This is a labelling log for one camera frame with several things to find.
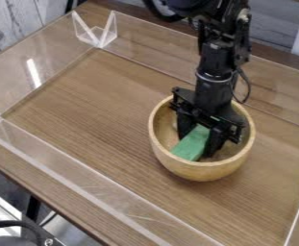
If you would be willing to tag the wooden brown bowl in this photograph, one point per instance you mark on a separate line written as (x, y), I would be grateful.
(205, 170)

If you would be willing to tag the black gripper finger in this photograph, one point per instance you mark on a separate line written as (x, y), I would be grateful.
(218, 136)
(186, 125)

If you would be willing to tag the green rectangular block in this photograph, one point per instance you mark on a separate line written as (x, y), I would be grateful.
(192, 146)

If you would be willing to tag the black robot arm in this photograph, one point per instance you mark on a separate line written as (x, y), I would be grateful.
(222, 25)

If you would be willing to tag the black table leg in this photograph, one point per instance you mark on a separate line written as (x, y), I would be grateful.
(34, 208)

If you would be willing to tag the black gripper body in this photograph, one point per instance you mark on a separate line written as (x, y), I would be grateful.
(225, 115)

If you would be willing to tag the clear acrylic corner bracket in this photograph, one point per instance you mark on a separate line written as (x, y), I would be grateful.
(95, 36)

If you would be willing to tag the clear acrylic barrier wall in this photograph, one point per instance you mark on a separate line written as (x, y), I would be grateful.
(75, 106)

